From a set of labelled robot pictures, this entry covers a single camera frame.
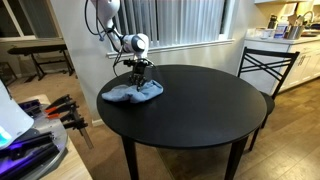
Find black bar clamp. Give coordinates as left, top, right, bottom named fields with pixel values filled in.
left=61, top=109, right=95, bottom=150

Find black metal chair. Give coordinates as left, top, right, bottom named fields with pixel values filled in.
left=236, top=46, right=301, bottom=152

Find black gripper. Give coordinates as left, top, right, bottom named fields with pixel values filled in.
left=129, top=58, right=155, bottom=92

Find black keyboard on stand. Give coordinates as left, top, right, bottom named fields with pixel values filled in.
left=6, top=43, right=76, bottom=82

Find round black table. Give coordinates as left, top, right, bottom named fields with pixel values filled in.
left=96, top=64, right=268, bottom=180

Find white vertical window blinds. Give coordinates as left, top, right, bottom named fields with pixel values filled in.
left=112, top=0, right=232, bottom=48

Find blue white container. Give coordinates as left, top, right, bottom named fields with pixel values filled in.
left=273, top=22, right=289, bottom=40

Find blue microfibre cloth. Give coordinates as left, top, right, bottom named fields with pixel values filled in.
left=101, top=79, right=165, bottom=104

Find white window sill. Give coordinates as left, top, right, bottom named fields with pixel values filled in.
left=106, top=37, right=236, bottom=60

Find white mug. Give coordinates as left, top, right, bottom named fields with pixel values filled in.
left=261, top=28, right=273, bottom=40

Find black aluminium rail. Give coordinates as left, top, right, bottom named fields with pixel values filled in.
left=0, top=131, right=62, bottom=178

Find round metal base plate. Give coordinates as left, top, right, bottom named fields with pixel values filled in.
left=0, top=103, right=70, bottom=180

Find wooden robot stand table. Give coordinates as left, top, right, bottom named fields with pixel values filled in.
left=18, top=93, right=93, bottom=180

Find black water bottle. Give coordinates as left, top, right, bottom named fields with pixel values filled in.
left=267, top=13, right=279, bottom=31

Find orange handled black clamp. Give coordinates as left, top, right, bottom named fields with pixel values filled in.
left=46, top=102, right=80, bottom=120
left=44, top=94, right=73, bottom=115

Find steel utensil cup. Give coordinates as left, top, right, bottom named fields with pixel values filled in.
left=286, top=24, right=303, bottom=41

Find white kitchen counter cabinet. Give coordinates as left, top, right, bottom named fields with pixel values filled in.
left=244, top=34, right=320, bottom=95

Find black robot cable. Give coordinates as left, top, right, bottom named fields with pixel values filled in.
left=83, top=0, right=125, bottom=78

